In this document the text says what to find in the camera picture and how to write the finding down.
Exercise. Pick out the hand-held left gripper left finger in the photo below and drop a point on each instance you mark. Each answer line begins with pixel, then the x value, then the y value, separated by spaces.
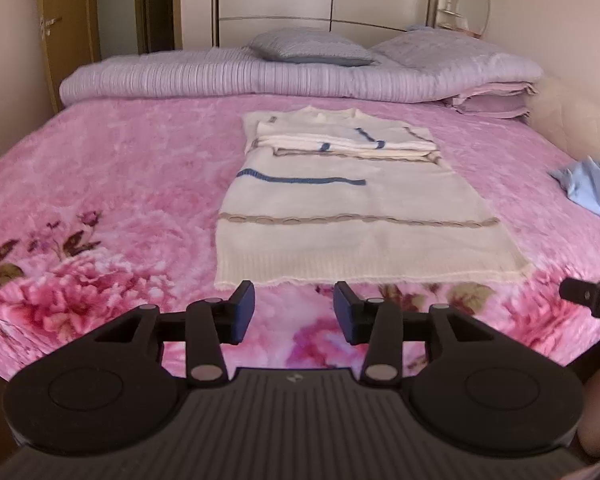
pixel 242 312

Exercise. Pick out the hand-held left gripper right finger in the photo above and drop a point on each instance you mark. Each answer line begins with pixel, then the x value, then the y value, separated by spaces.
pixel 345 312

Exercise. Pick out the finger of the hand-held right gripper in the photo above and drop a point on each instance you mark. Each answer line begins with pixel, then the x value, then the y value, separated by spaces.
pixel 577 291

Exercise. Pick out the cream knit sweater with stripes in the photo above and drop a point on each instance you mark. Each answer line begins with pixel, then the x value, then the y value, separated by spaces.
pixel 350 220

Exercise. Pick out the light blue cloth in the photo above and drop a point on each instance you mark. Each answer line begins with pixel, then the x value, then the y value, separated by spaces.
pixel 590 185

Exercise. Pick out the pink floral blanket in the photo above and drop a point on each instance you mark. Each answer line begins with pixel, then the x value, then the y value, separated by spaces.
pixel 130 170

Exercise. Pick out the folded pink bedding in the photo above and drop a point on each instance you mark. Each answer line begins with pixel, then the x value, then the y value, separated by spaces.
pixel 495 102

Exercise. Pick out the lilac ribbed quilt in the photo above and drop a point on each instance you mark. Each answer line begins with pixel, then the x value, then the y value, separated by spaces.
pixel 205 77

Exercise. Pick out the lilac textured pillow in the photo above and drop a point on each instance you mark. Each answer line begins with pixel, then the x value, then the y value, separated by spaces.
pixel 455 57

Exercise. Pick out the grey pillow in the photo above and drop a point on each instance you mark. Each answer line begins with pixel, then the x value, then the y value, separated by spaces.
pixel 310 47

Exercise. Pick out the wooden door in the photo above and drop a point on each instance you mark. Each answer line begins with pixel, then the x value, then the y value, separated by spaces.
pixel 65 20

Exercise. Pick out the round wall mirror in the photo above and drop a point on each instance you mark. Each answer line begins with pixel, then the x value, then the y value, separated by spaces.
pixel 472 5

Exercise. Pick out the white wall shelf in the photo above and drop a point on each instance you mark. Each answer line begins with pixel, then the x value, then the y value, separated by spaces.
pixel 450 12

